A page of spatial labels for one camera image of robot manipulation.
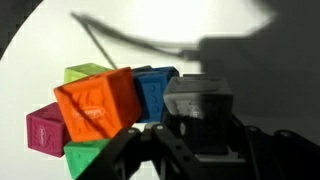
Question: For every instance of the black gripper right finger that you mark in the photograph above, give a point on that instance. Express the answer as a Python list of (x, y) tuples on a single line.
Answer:
[(280, 156)]

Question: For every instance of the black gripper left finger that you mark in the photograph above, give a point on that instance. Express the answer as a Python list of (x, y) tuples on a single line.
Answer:
[(133, 156)]

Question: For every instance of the green toy block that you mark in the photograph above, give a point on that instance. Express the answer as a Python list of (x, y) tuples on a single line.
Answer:
[(80, 156)]

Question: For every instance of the blue toy block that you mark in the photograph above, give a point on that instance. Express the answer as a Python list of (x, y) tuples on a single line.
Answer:
[(151, 95)]

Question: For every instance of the orange toy block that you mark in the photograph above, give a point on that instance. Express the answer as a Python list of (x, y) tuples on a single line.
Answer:
[(96, 103)]

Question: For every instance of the magenta toy block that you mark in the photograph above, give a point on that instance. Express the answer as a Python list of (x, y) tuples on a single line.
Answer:
[(43, 130)]

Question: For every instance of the yellow-green toy block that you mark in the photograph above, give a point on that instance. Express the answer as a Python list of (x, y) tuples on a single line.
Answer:
[(81, 71)]

